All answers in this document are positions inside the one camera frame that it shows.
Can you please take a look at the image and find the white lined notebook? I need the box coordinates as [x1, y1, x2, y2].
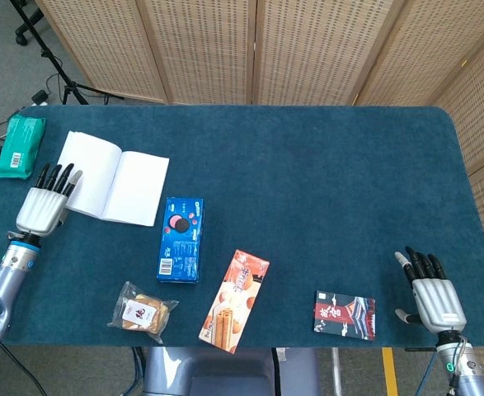
[54, 130, 171, 228]

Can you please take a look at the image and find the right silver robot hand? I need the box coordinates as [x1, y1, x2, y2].
[393, 246, 468, 332]

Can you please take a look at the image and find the bagged sliced cake pack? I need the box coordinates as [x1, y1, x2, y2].
[106, 280, 180, 346]

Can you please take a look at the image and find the black red souvenir box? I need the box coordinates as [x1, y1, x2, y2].
[312, 290, 377, 342]

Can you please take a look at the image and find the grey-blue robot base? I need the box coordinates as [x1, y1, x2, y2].
[142, 346, 321, 396]

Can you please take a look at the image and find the blue velvet tablecloth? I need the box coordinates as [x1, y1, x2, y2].
[0, 105, 484, 349]

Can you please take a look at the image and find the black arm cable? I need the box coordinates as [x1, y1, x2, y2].
[0, 336, 49, 396]

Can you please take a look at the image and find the orange egg roll box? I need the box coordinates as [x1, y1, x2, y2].
[198, 248, 270, 355]

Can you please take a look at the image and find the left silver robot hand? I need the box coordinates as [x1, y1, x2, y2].
[15, 163, 84, 238]

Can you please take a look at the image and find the blue Oreo cookie box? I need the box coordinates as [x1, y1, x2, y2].
[156, 196, 206, 285]

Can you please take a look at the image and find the grey metal table leg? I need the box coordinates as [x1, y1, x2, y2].
[331, 346, 345, 396]

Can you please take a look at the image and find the green wet wipes pack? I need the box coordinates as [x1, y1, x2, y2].
[0, 114, 47, 181]

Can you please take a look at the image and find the black office chair base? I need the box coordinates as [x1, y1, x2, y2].
[14, 7, 45, 47]

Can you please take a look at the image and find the wicker folding screen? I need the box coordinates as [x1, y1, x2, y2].
[35, 0, 484, 396]

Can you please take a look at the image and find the black tripod stand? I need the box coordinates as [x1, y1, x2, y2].
[10, 0, 125, 106]

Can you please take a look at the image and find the blue cable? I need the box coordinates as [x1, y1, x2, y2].
[128, 346, 148, 396]

